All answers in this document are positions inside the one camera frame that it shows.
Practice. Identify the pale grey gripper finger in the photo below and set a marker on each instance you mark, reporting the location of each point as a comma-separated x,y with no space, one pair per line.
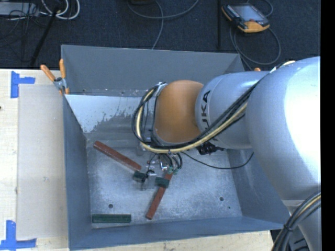
147,185
152,177

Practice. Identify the dark green block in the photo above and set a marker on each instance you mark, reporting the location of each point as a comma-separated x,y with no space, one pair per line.
162,182
111,218

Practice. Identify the red-brown flat block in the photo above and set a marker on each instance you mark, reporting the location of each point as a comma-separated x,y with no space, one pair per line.
157,200
117,156

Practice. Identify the grey metal bin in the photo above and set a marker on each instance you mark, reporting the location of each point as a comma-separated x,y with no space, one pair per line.
188,197

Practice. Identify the pale flat board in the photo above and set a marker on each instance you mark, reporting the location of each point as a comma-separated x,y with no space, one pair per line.
39,153

